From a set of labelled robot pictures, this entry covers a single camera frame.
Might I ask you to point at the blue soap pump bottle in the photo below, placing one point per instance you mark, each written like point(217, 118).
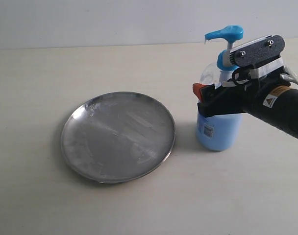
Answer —
point(219, 133)

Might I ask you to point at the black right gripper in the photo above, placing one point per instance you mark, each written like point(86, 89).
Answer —
point(236, 99)

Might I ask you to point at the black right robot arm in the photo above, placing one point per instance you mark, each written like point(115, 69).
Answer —
point(272, 101)

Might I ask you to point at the round stainless steel plate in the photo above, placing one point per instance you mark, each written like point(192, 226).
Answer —
point(117, 137)

